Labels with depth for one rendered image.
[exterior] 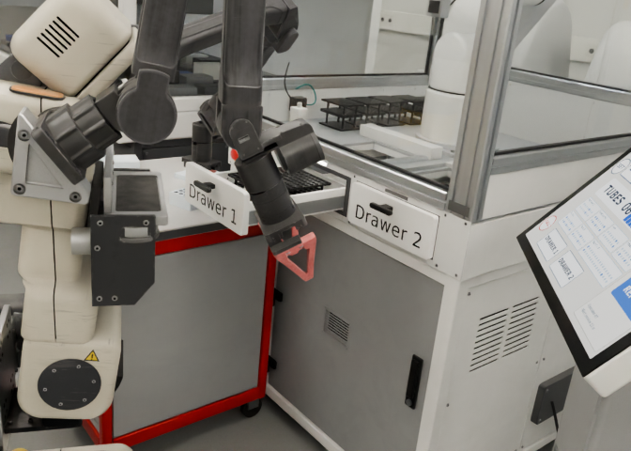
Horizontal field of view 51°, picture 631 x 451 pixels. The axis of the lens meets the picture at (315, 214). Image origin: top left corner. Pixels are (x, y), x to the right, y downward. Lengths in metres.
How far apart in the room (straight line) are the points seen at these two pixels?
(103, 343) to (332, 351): 0.95
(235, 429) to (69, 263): 1.25
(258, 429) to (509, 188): 1.20
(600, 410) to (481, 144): 0.59
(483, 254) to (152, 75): 0.96
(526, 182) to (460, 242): 0.23
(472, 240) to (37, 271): 0.92
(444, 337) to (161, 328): 0.79
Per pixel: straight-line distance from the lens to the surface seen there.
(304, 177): 1.85
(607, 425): 1.27
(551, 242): 1.32
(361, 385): 1.96
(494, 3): 1.47
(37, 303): 1.19
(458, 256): 1.57
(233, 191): 1.63
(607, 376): 0.99
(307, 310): 2.07
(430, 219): 1.58
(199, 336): 2.04
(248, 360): 2.20
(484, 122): 1.48
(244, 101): 0.94
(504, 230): 1.65
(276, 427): 2.34
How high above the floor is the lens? 1.43
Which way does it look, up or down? 20 degrees down
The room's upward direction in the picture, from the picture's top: 6 degrees clockwise
